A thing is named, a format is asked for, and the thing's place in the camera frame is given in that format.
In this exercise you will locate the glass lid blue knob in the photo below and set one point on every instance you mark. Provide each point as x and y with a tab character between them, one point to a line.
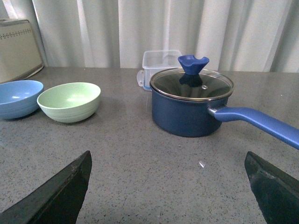
191	81

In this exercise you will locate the light blue bowl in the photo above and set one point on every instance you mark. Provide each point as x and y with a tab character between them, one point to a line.
19	98

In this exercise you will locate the blue saucepan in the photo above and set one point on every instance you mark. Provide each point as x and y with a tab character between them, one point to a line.
196	119

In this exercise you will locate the light green bowl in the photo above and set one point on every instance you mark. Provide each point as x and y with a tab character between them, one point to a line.
71	102

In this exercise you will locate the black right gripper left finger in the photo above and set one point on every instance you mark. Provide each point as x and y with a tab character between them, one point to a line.
57	201

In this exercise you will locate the clear plastic food container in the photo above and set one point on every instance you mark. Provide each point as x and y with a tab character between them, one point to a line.
154	61

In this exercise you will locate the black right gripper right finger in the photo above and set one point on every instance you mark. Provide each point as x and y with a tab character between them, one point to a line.
276	192

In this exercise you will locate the white curtain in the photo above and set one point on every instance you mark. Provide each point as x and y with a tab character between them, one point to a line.
236	35

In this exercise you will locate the cream toaster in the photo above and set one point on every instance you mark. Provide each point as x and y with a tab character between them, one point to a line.
20	57

